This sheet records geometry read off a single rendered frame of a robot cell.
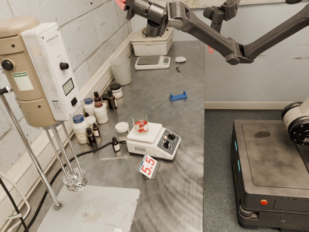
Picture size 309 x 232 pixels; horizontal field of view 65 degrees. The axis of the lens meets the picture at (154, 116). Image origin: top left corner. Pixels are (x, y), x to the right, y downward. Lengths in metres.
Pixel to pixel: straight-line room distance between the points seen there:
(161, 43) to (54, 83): 1.52
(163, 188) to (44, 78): 0.56
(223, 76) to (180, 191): 1.78
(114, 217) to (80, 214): 0.12
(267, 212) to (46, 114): 1.28
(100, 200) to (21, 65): 0.54
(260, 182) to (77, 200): 0.97
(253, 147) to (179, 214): 0.95
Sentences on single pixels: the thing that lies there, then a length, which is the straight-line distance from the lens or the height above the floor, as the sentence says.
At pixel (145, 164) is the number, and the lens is 0.95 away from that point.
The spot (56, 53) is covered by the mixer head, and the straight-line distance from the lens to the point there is 0.55.
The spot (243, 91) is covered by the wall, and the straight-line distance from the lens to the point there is 2.62.
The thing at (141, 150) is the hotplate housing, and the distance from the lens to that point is 1.00.
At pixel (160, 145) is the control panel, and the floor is 0.81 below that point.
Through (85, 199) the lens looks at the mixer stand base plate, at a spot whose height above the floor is 0.76.
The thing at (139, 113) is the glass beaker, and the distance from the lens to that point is 0.99.
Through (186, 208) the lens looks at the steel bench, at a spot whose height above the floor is 0.75.
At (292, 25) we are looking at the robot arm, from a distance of 1.10.
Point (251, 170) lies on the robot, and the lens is 1.52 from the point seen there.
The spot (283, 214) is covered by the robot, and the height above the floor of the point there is 0.20.
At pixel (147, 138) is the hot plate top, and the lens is 0.97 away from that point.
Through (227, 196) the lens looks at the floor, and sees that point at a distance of 1.84.
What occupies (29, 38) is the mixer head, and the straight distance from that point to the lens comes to 0.52.
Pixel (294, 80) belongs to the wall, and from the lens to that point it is 2.67.
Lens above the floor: 1.44
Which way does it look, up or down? 34 degrees down
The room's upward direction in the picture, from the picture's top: 7 degrees counter-clockwise
